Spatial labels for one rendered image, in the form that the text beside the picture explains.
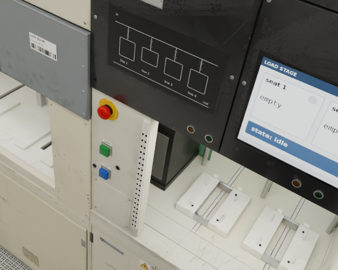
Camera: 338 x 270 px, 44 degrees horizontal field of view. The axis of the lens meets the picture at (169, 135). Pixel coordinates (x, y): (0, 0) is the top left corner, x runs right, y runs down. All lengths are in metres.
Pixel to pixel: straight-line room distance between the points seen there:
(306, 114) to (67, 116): 0.73
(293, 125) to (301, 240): 0.76
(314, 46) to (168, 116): 0.40
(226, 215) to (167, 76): 0.72
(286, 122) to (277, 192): 0.87
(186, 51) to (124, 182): 0.54
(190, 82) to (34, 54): 0.51
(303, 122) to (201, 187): 0.80
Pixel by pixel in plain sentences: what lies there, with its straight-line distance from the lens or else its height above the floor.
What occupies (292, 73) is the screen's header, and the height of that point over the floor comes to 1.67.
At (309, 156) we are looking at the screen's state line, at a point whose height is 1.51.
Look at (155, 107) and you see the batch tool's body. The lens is 1.02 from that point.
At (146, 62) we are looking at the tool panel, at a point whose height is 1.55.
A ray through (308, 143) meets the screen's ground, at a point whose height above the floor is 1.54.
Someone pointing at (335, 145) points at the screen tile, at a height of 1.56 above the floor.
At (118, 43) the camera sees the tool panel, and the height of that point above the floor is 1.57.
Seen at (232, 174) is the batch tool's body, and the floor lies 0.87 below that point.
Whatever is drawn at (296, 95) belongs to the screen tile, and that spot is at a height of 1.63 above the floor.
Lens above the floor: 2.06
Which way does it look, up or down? 41 degrees down
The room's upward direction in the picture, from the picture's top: 10 degrees clockwise
